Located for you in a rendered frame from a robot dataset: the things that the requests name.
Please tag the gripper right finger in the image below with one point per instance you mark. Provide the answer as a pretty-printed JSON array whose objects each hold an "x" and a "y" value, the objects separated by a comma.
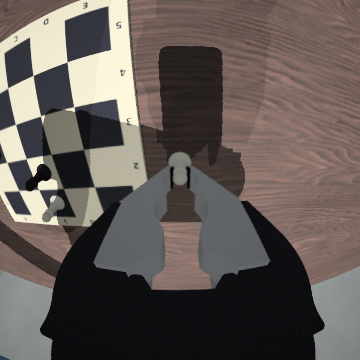
[{"x": 236, "y": 238}]

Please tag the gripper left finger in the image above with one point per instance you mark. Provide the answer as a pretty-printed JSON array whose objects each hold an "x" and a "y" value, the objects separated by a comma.
[{"x": 126, "y": 239}]

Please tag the white chess pawn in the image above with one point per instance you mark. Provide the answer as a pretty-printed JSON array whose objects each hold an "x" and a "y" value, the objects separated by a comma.
[
  {"x": 57, "y": 203},
  {"x": 179, "y": 160}
]

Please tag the black and cream chessboard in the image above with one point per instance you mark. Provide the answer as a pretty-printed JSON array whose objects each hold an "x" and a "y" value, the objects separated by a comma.
[{"x": 68, "y": 100}]

